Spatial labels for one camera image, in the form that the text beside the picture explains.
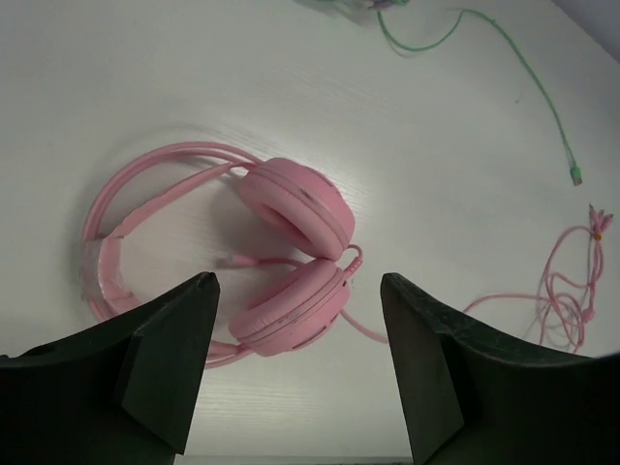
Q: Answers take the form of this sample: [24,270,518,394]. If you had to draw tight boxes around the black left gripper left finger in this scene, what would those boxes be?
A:
[1,272,220,464]

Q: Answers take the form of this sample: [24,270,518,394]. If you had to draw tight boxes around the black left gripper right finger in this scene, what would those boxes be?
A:
[381,273,619,464]

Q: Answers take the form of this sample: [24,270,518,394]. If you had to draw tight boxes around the pink headphone cable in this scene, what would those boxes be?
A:
[338,202,614,354]

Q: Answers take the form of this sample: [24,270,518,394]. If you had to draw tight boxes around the pink headphones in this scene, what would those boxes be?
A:
[81,141,363,369]

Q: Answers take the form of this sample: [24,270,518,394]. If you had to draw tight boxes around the blue headphones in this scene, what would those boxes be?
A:
[296,0,409,24]

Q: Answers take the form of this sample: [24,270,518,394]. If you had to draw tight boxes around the green cable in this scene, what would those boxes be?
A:
[376,8,584,187]

